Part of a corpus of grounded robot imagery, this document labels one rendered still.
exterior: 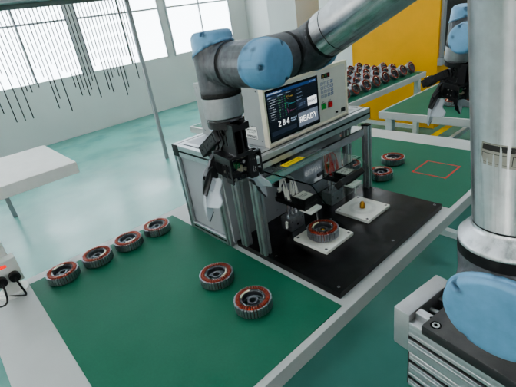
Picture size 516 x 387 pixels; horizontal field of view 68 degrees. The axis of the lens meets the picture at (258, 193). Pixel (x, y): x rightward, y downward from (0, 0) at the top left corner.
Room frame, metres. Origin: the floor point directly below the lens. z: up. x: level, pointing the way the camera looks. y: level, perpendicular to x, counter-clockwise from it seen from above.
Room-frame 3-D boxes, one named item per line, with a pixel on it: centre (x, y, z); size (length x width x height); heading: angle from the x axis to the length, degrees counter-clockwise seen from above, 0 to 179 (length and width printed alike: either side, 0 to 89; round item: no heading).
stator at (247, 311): (0.87, 0.06, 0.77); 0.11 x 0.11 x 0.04
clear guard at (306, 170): (1.13, -0.18, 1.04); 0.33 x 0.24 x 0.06; 39
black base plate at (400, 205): (1.23, -0.29, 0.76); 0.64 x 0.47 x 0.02; 129
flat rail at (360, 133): (1.30, -0.24, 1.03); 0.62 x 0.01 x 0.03; 129
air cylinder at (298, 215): (1.26, -0.12, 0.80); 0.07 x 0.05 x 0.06; 129
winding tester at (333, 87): (1.48, -0.11, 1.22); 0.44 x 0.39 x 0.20; 129
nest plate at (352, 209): (1.30, -0.40, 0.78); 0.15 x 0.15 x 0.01; 39
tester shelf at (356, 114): (1.47, -0.10, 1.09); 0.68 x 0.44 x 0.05; 129
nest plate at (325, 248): (1.15, -0.21, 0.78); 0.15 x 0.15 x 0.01; 39
